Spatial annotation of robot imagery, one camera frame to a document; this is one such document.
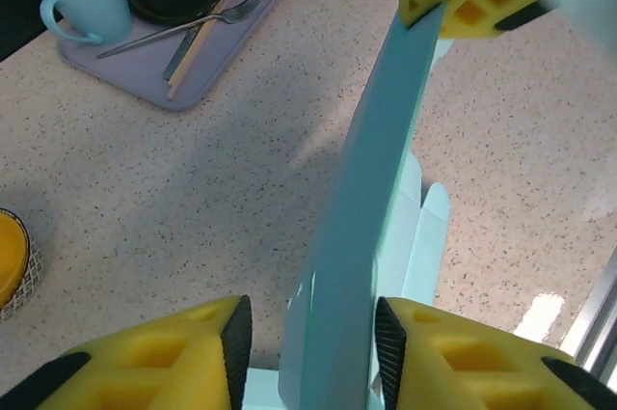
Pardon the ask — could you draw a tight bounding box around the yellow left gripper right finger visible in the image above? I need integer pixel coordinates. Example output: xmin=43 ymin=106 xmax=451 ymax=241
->
xmin=373 ymin=296 xmax=617 ymax=410

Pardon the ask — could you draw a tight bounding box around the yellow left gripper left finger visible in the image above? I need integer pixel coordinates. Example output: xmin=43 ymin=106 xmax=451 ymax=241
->
xmin=0 ymin=293 xmax=255 ymax=410

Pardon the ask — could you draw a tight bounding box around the light blue paper box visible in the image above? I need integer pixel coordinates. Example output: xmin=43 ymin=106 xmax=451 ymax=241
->
xmin=243 ymin=0 xmax=617 ymax=410

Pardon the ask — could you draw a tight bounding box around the orange patterned bowl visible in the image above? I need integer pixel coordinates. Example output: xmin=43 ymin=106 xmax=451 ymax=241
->
xmin=0 ymin=206 xmax=45 ymax=322

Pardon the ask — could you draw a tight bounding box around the metal fork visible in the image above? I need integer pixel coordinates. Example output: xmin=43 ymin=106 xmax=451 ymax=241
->
xmin=95 ymin=0 xmax=261 ymax=60

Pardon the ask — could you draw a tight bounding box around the lavender tray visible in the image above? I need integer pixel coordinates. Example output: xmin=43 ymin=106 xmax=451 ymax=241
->
xmin=57 ymin=0 xmax=303 ymax=113

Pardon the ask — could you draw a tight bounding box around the aluminium front rail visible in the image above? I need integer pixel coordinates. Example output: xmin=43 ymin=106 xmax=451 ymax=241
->
xmin=573 ymin=245 xmax=617 ymax=382

